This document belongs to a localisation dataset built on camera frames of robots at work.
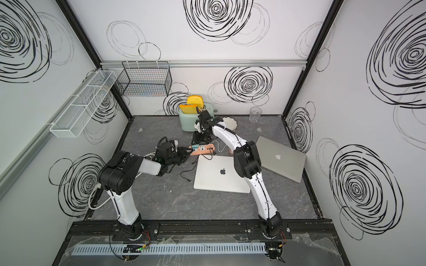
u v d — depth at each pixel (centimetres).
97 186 90
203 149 98
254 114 116
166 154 79
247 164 61
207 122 74
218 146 102
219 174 91
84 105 77
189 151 94
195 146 96
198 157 98
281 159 97
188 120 102
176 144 92
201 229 75
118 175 51
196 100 102
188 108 97
